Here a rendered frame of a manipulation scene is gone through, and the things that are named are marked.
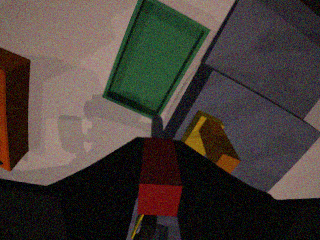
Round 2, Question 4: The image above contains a green tray rim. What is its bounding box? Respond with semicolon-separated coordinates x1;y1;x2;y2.
103;0;211;119

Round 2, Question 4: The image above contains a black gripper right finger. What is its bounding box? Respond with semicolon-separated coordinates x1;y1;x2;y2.
173;140;320;240

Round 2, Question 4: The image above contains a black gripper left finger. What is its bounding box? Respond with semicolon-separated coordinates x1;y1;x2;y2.
0;137;145;240

